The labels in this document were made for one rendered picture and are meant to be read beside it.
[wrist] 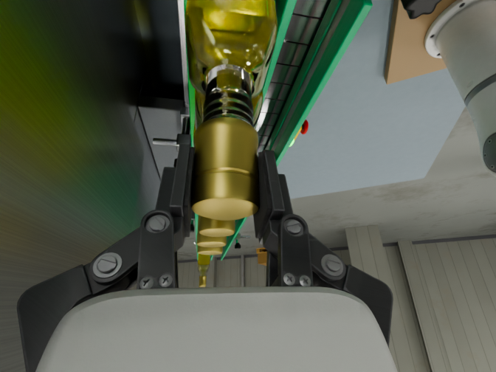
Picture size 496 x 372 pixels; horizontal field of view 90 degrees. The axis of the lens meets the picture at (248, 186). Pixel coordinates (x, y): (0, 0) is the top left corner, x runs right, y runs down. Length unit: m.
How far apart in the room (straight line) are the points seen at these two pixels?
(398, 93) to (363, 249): 4.60
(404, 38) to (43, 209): 0.61
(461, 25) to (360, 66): 0.18
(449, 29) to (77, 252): 0.63
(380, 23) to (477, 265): 7.41
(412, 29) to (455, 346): 7.27
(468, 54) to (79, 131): 0.55
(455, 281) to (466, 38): 7.22
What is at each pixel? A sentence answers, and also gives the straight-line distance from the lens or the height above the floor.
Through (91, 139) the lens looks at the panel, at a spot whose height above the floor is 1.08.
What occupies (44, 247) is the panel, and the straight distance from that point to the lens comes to 0.23.
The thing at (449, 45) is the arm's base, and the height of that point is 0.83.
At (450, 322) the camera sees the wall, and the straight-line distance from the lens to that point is 7.58.
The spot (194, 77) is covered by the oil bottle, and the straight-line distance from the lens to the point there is 0.18.
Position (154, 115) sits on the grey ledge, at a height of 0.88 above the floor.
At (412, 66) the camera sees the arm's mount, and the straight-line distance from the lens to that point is 0.69.
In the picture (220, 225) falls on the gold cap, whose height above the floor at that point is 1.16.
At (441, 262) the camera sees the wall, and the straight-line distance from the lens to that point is 7.64.
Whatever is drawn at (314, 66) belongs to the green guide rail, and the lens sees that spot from 0.40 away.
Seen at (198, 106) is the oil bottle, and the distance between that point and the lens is 0.21.
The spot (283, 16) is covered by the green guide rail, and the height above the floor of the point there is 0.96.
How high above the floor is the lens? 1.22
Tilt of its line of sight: 24 degrees down
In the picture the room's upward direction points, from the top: 179 degrees clockwise
